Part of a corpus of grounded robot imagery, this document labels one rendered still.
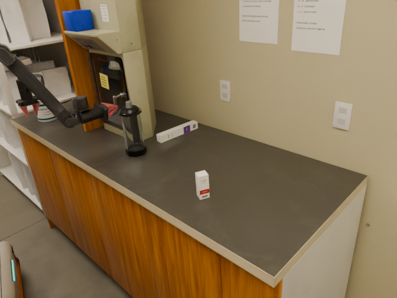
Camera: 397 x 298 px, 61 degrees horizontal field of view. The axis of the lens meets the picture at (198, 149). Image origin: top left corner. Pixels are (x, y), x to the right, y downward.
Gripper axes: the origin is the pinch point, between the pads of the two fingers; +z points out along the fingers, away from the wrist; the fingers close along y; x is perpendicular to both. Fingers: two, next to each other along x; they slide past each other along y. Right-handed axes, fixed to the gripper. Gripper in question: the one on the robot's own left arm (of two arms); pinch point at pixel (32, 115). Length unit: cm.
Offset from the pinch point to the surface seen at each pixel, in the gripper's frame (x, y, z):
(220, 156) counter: -91, 48, 15
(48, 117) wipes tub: 26.3, 17.8, 13.5
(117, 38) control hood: -46, 31, -39
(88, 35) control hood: -38, 21, -41
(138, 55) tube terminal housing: -46, 41, -29
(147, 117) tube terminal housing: -46, 42, 4
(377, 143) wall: -150, 76, 1
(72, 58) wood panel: -8.8, 25.2, -26.3
